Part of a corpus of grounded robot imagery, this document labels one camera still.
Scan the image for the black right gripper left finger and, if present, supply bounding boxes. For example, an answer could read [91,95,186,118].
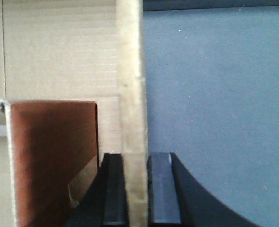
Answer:
[66,153,128,227]

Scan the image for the large brown cardboard box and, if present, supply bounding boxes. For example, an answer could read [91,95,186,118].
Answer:
[0,0,148,227]

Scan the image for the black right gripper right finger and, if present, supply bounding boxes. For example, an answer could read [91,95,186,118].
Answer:
[147,152,255,227]

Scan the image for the dark blue fabric mat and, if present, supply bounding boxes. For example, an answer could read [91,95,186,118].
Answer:
[144,0,279,227]

